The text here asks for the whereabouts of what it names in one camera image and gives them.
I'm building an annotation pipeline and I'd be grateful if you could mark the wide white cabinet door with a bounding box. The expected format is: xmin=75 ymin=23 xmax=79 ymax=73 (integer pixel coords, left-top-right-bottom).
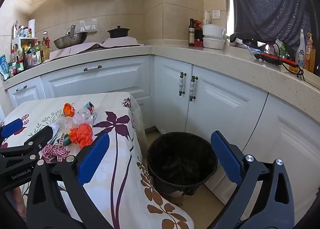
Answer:
xmin=186 ymin=65 xmax=268 ymax=192
xmin=240 ymin=94 xmax=320 ymax=219

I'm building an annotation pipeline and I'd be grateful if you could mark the red checked ribbon bow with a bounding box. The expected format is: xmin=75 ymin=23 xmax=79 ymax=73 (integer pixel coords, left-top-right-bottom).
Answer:
xmin=41 ymin=144 xmax=70 ymax=163

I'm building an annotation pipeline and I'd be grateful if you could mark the black trash bin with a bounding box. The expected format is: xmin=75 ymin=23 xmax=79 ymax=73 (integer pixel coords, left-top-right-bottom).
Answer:
xmin=146 ymin=132 xmax=218 ymax=197

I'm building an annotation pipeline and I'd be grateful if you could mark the black clay pot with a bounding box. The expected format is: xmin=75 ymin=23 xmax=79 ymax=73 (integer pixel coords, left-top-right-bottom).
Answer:
xmin=107 ymin=26 xmax=131 ymax=38

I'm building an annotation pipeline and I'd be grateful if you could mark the person's left hand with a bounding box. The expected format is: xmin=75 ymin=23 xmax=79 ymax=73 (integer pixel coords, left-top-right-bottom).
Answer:
xmin=13 ymin=188 xmax=27 ymax=219

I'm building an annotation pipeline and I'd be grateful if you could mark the small green packet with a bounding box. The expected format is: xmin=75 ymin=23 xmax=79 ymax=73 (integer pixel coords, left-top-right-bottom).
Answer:
xmin=59 ymin=132 xmax=72 ymax=145

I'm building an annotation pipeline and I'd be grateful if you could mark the small white cabinet drawer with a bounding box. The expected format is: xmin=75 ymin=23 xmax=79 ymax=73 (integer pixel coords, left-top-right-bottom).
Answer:
xmin=7 ymin=76 xmax=47 ymax=108

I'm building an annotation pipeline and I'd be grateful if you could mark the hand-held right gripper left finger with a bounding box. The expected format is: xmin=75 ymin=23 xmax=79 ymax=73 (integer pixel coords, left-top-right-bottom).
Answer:
xmin=26 ymin=132 xmax=118 ymax=229

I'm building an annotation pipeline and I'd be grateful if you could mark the wide white cabinet drawer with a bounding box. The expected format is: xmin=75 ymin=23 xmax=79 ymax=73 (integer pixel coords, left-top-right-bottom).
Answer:
xmin=41 ymin=55 xmax=152 ymax=99

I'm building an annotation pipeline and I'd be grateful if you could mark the white wall rack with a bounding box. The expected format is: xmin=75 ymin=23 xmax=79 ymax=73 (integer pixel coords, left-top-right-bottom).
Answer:
xmin=79 ymin=19 xmax=98 ymax=32

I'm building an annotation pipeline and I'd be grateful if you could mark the white ceramic door handle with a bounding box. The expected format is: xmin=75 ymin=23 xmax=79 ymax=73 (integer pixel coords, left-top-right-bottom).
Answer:
xmin=178 ymin=72 xmax=187 ymax=96
xmin=189 ymin=76 xmax=199 ymax=102

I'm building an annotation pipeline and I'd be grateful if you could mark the dark glass oil bottle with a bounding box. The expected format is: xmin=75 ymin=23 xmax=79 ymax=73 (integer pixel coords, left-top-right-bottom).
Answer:
xmin=188 ymin=19 xmax=195 ymax=46

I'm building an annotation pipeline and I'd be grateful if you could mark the clear plastic bag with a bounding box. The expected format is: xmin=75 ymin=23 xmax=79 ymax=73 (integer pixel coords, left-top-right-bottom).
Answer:
xmin=59 ymin=107 xmax=97 ymax=132

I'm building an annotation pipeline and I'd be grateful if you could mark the red and black tool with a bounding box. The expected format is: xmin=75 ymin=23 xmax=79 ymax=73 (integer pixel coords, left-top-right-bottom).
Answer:
xmin=254 ymin=52 xmax=299 ymax=67

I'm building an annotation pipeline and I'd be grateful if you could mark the orange plastic bag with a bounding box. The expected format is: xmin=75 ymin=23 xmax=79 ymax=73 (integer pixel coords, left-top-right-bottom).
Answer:
xmin=69 ymin=123 xmax=94 ymax=149

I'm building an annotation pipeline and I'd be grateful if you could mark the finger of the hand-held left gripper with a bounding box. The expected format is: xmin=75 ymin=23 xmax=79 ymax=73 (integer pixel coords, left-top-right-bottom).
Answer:
xmin=0 ymin=126 xmax=54 ymax=162
xmin=0 ymin=118 xmax=23 ymax=142

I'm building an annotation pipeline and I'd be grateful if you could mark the narrow white cabinet door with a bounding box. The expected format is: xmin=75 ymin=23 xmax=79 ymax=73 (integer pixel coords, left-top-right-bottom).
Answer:
xmin=153 ymin=56 xmax=193 ymax=134

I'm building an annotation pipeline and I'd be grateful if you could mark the group of condiment bottles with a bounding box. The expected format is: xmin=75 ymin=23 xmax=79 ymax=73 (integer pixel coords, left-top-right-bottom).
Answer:
xmin=0 ymin=20 xmax=52 ymax=80

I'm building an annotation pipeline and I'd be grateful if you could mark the pink stove cover cloth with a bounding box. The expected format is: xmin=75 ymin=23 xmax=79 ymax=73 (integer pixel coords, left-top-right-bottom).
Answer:
xmin=49 ymin=37 xmax=144 ymax=62

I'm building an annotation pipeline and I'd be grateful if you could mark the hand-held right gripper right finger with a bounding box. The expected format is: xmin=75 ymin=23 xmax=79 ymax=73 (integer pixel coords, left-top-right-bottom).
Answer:
xmin=210 ymin=130 xmax=295 ymax=229

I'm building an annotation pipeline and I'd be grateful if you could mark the black cable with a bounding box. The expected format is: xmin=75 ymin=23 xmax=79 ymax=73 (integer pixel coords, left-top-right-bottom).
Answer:
xmin=272 ymin=40 xmax=305 ymax=82

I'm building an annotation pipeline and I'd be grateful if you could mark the dark grey curtain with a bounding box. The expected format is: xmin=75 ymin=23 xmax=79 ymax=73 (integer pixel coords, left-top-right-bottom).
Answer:
xmin=229 ymin=0 xmax=320 ymax=54

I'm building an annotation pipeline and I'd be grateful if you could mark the teal snack wrapper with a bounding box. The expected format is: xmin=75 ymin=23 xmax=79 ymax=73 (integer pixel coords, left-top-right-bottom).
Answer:
xmin=82 ymin=102 xmax=95 ymax=114

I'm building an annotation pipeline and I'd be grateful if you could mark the floral tablecloth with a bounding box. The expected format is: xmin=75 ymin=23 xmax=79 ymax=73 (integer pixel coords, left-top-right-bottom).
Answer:
xmin=0 ymin=91 xmax=195 ymax=229

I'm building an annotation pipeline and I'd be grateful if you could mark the shiny orange wrapper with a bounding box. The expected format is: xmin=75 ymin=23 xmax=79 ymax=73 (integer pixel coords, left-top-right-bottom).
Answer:
xmin=62 ymin=103 xmax=76 ymax=117

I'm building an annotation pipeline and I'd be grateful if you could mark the steel wok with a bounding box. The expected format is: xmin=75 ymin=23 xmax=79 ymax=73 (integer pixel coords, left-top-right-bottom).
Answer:
xmin=53 ymin=25 xmax=88 ymax=49

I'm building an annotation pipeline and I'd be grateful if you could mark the white spray bottle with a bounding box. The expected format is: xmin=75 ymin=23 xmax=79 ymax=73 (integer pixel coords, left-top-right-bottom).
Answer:
xmin=296 ymin=29 xmax=307 ymax=69

